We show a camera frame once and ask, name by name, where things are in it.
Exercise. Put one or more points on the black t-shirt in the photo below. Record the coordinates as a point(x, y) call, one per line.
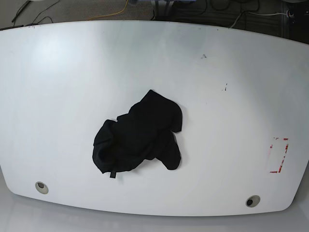
point(146, 132)

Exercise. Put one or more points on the right table grommet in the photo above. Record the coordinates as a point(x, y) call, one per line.
point(253, 201)

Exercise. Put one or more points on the table grommet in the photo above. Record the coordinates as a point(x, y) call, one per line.
point(41, 187)
point(253, 201)

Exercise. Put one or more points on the red tape rectangle marking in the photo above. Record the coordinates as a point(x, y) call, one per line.
point(277, 153)

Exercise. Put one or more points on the left table grommet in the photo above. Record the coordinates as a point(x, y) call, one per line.
point(41, 187)

